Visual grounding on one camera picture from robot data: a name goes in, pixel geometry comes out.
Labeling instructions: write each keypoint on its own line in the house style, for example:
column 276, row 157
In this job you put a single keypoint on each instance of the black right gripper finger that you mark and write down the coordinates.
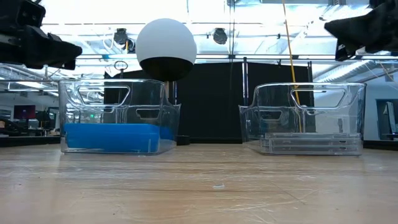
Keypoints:
column 354, row 29

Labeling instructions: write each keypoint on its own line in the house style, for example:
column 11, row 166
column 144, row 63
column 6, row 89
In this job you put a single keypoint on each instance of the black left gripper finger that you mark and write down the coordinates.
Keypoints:
column 62, row 49

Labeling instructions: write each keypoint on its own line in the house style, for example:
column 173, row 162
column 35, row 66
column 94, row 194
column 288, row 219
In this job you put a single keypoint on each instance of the clear plastic bin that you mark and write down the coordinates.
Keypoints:
column 71, row 109
column 354, row 118

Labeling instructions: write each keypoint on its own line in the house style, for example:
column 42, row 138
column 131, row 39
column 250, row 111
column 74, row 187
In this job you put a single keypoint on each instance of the black round ceiling fixture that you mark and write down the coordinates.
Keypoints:
column 220, row 35
column 120, row 35

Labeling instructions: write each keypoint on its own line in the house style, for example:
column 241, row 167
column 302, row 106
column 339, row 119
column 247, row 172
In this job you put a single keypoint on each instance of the dark red computer monitor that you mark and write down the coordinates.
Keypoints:
column 24, row 112

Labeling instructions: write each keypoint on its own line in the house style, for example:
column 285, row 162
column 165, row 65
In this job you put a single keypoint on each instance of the white globe lamp black base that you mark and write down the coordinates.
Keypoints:
column 166, row 40

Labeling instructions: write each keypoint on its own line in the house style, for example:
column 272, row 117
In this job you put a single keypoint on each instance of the black curtain partition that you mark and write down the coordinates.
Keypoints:
column 211, row 102

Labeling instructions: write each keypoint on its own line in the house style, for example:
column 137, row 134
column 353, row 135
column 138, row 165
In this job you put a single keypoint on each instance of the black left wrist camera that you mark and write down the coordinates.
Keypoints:
column 21, row 12

